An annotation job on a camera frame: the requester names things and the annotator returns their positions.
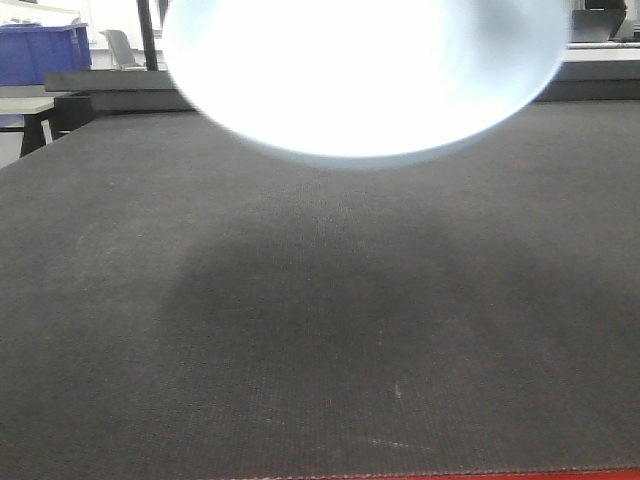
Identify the blue plastic crate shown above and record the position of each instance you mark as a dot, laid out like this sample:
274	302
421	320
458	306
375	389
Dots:
30	51

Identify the grey chair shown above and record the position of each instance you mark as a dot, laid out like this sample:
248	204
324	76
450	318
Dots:
122	55

